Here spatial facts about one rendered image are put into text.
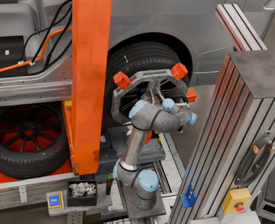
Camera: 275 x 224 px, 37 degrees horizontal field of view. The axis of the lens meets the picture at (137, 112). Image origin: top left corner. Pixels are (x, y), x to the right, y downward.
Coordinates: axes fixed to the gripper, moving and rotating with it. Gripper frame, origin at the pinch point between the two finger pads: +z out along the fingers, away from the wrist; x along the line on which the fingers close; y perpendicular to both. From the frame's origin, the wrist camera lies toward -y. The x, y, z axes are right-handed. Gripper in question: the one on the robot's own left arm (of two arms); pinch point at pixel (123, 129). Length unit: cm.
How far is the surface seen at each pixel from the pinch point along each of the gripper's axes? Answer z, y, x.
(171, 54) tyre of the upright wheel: -54, -21, 44
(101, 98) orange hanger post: 6.0, -26.7, -8.9
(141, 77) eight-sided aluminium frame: -25.4, -19.0, 25.6
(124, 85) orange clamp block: -13.4, -17.4, 27.8
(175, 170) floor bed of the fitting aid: -34, 84, 70
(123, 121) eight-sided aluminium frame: -5.5, 13.6, 46.0
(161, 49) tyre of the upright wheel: -49, -27, 44
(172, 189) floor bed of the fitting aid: -24, 90, 54
